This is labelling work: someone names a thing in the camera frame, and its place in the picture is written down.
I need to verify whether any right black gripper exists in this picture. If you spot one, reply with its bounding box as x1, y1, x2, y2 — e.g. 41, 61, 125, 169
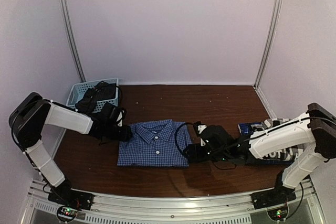
183, 143, 229, 163

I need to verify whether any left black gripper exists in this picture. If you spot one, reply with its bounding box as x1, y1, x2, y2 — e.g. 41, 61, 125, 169
104, 123, 132, 141

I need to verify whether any blue small-check shirt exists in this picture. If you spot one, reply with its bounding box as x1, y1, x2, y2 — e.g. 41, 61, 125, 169
117, 119, 192, 168

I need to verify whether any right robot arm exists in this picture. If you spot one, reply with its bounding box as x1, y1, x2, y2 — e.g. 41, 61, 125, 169
179, 103, 335, 204

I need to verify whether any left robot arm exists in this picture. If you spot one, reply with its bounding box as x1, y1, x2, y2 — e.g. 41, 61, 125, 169
8, 92, 132, 205

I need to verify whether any black garment in basket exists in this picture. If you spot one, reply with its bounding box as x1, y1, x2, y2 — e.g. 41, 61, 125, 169
75, 81, 117, 114

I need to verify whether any blue plaid folded shirt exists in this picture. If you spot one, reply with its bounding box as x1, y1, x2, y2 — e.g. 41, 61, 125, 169
238, 122, 292, 166

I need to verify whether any light blue plastic basket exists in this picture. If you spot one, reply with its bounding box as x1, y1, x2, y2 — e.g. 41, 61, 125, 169
66, 78, 120, 114

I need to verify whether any black white plaid shirt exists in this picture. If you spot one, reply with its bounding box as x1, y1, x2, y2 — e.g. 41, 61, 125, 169
263, 118, 304, 162

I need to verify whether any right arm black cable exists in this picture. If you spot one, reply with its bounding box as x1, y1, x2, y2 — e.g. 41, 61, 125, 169
174, 121, 253, 171

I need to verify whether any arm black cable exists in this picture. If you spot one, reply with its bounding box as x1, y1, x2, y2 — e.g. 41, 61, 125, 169
174, 121, 253, 171
10, 83, 124, 146

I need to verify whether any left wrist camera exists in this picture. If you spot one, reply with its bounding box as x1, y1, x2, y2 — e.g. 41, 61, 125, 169
116, 108, 127, 127

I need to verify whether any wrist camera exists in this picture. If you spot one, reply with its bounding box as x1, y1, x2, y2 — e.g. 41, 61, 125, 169
116, 108, 127, 127
193, 121, 207, 146

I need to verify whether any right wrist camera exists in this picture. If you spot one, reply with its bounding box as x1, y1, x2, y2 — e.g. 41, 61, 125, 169
193, 121, 207, 146

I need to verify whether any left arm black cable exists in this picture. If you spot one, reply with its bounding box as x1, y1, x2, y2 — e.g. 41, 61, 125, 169
10, 83, 124, 146

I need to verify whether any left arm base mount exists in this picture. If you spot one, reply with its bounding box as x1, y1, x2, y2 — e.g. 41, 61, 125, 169
43, 179, 94, 223

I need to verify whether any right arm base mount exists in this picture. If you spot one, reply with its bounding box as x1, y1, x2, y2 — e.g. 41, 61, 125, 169
251, 172, 296, 222

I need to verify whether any front aluminium rail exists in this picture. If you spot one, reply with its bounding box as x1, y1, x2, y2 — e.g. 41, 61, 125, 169
20, 179, 326, 224

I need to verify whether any left aluminium frame post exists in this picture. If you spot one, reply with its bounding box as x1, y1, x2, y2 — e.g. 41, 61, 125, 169
59, 0, 86, 82

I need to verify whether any aluminium frame post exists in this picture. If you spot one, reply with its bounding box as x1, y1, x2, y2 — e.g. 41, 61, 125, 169
59, 0, 86, 82
254, 0, 283, 90

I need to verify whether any right aluminium frame post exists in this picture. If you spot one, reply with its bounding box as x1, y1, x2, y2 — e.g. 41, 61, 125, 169
254, 0, 283, 90

